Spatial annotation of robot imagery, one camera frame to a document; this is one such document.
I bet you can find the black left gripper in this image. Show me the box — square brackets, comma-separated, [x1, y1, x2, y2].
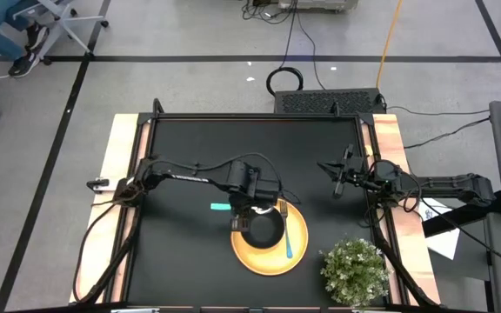
[228, 180, 280, 231]

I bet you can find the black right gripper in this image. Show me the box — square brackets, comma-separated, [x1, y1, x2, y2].
[317, 144, 373, 199]

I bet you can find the black bowl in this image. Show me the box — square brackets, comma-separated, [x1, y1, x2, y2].
[240, 207, 286, 250]

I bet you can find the spoon with teal handle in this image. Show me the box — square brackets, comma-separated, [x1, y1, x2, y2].
[210, 202, 274, 216]

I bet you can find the fork with blue handle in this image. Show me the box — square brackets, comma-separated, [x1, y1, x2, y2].
[279, 199, 295, 260]

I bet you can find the yellow round plate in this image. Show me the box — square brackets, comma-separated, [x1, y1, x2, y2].
[230, 198, 310, 277]

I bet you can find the black perforated computer case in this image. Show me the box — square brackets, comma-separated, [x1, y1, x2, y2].
[273, 88, 386, 115]

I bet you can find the green potted plant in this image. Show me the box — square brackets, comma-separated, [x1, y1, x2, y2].
[319, 236, 391, 309]

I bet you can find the white paper sheet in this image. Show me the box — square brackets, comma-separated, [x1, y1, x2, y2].
[419, 197, 461, 261]

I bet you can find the black table clamp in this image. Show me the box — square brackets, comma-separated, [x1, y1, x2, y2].
[86, 176, 110, 193]

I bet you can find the white device housing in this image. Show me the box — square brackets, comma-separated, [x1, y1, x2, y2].
[277, 0, 359, 13]

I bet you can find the grey office chair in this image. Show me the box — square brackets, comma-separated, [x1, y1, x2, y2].
[12, 0, 110, 67]

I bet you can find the black table frame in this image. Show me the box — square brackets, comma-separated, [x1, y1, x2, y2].
[102, 111, 412, 313]

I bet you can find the coiled black cable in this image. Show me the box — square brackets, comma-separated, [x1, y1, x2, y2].
[265, 0, 304, 97]

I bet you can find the thin black floor cable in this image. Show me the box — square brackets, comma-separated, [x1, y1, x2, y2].
[296, 19, 327, 90]
[384, 105, 491, 117]
[404, 116, 491, 150]

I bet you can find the thick black cable conduit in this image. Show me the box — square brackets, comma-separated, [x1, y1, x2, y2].
[370, 210, 438, 308]
[85, 203, 143, 304]

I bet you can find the yellow cable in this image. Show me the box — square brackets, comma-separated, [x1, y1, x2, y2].
[375, 0, 404, 90]

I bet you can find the black cable tangle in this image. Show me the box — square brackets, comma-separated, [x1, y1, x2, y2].
[240, 0, 297, 25]

